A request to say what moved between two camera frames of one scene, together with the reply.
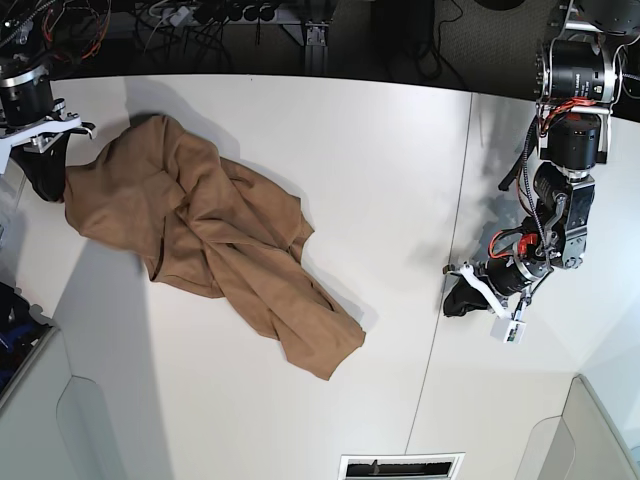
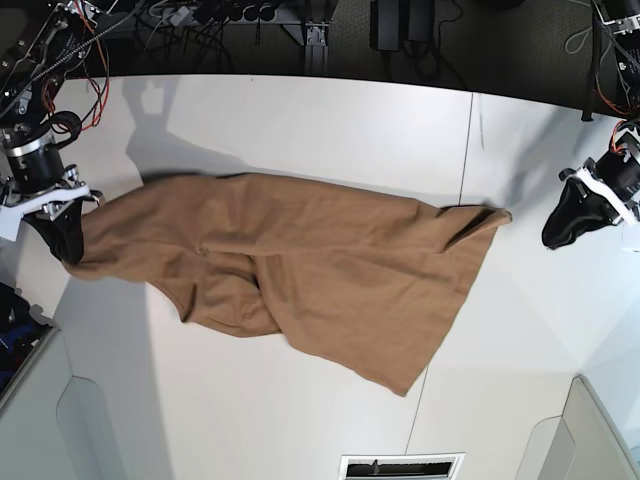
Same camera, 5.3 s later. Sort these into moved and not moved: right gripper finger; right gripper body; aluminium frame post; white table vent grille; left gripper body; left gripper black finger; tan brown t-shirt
Moved: left gripper body; tan brown t-shirt; right gripper finger; right gripper body; left gripper black finger
Not moved: aluminium frame post; white table vent grille
